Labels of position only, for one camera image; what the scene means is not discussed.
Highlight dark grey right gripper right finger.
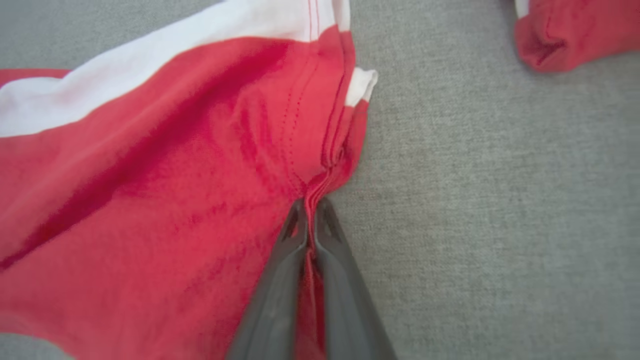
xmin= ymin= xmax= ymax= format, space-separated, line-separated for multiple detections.
xmin=312 ymin=197 xmax=398 ymax=360

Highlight red white sports shorts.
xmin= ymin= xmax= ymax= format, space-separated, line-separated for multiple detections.
xmin=0 ymin=0 xmax=379 ymax=360

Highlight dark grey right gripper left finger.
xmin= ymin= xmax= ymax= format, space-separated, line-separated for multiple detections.
xmin=226 ymin=199 xmax=310 ymax=360

